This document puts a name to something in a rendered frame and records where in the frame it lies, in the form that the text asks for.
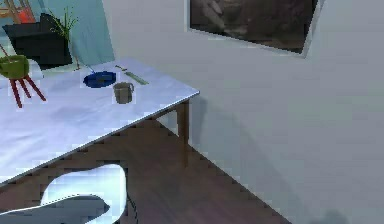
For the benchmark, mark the white chair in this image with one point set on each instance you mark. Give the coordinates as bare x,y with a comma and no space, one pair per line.
83,196

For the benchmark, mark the grey-brown mug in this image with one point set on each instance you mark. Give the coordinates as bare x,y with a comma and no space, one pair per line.
122,93

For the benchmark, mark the blue plate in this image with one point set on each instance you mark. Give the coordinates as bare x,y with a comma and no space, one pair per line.
99,80

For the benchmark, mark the green flat strip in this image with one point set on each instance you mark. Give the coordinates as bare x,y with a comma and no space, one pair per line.
136,78

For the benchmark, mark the green house plant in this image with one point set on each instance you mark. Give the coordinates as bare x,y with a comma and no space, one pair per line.
65,28

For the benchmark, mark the black armchair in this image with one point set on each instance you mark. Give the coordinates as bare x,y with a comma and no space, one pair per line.
40,43

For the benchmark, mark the green pot on red legs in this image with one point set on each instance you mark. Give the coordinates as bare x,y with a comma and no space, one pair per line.
15,68

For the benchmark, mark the white table with brown legs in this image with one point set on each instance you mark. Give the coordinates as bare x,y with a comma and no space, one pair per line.
66,123

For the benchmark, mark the dark framed wall picture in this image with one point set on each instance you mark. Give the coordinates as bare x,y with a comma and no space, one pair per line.
250,20

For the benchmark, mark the wooden easel with orange picture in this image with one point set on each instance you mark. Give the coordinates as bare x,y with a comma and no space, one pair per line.
18,11

